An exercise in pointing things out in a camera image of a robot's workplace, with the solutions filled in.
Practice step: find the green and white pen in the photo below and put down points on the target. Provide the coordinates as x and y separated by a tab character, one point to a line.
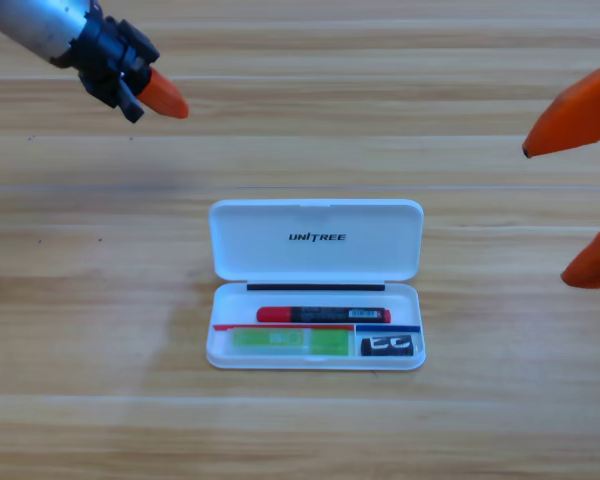
290	341

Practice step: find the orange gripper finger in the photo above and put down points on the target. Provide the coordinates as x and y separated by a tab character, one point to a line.
597	265
575	120

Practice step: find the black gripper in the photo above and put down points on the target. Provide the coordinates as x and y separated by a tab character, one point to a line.
110	55

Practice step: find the red and black marker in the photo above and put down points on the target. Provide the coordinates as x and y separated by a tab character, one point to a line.
280	314

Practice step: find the white Unitree pencil case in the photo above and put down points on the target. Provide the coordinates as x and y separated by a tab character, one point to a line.
315	250

